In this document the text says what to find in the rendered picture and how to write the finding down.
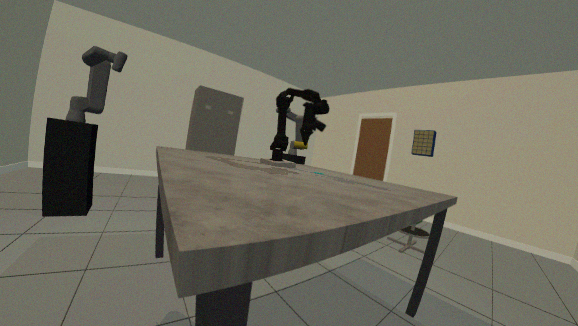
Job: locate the yellow cylinder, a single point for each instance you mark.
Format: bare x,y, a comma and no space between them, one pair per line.
301,145

